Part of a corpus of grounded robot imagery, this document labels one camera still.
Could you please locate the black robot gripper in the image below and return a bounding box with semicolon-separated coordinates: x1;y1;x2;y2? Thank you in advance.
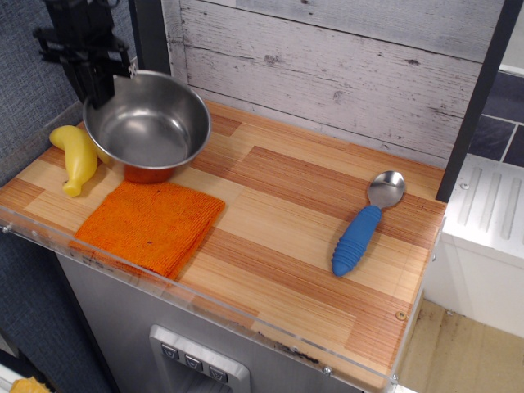
33;1;133;109

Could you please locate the silver metal bowl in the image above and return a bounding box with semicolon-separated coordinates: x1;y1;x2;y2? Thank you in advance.
83;70;212;183

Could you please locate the yellow plastic banana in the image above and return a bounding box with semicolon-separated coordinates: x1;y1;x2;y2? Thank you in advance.
49;125;111;197

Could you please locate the clear acrylic front guard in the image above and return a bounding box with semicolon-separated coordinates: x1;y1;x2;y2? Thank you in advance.
1;207;399;392

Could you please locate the orange folded cloth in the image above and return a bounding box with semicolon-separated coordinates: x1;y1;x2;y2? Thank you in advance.
70;181;226;279

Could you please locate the silver toy cabinet front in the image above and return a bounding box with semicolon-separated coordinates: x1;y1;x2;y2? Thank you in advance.
58;255;355;392

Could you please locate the grey button dispenser panel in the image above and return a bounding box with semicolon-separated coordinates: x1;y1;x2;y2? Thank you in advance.
149;324;251;392

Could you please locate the yellow object bottom left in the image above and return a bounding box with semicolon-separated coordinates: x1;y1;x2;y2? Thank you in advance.
9;377;51;393

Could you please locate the white toy sink unit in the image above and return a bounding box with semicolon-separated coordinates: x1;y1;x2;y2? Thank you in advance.
423;155;523;337

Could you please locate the dark left frame post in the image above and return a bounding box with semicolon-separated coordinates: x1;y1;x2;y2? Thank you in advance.
128;0;170;75

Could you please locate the dark frame post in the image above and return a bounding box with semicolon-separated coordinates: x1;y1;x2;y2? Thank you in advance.
436;0;523;202
128;0;170;75

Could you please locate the blue handled metal spoon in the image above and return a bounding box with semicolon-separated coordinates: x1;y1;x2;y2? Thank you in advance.
332;170;405;277

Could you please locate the dark right frame post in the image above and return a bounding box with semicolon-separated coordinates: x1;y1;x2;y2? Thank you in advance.
436;0;523;202

